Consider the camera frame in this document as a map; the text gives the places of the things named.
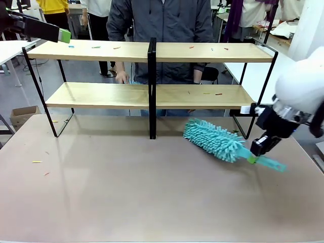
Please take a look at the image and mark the person white shirt black trousers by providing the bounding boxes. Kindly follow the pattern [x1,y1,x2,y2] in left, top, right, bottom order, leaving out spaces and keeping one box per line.
[80,0,119,76]

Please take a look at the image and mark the black chair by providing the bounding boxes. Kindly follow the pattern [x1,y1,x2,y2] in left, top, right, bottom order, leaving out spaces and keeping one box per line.
[201,66,220,85]

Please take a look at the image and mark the person in grey jacket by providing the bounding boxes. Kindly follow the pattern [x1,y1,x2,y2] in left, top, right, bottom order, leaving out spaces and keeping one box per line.
[106,0,215,117]

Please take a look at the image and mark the person in yellow jacket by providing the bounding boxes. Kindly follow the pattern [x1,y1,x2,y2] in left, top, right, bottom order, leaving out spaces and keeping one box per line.
[36,0,71,40]

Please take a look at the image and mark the black white camera mount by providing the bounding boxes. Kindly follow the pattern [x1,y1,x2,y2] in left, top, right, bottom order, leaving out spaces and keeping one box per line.
[249,102,266,115]

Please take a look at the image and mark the grey background table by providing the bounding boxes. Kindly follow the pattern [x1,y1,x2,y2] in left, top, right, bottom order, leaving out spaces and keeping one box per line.
[67,4,89,39]

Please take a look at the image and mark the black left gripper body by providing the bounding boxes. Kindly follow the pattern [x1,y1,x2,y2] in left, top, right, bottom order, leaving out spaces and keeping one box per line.
[0,7,26,35]

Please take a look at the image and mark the aluminium rail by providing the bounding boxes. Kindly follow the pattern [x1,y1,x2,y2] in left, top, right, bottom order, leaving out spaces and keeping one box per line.
[312,141,324,175]

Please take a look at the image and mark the person's right hand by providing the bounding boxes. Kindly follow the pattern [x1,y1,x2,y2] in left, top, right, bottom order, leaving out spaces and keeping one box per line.
[115,69,130,85]

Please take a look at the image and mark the white side table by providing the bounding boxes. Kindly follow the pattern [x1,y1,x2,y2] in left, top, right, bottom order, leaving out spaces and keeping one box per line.
[224,52,296,106]
[0,39,49,66]

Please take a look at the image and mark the person in purple and white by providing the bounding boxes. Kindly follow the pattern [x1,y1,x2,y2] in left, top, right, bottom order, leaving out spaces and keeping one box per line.
[222,0,270,43]

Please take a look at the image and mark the cardboard box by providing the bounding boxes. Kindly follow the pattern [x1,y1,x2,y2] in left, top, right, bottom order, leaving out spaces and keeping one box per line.
[9,105,42,132]

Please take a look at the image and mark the cluttered wooden background table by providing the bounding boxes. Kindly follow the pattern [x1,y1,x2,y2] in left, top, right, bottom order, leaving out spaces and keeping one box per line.
[253,20,301,46]

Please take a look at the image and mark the black right arm cable sleeve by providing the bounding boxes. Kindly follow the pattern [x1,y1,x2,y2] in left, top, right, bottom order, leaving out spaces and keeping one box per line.
[309,108,324,139]

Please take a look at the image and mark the wood shelf rack black frame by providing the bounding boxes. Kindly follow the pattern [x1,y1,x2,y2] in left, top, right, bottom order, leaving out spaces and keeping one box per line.
[148,37,279,140]
[21,37,157,140]

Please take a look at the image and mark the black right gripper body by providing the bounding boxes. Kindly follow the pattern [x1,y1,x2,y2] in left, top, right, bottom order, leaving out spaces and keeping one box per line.
[255,104,300,139]

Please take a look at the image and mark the black stand pole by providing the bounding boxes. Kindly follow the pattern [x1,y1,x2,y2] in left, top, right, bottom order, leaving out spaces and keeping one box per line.
[263,0,280,44]

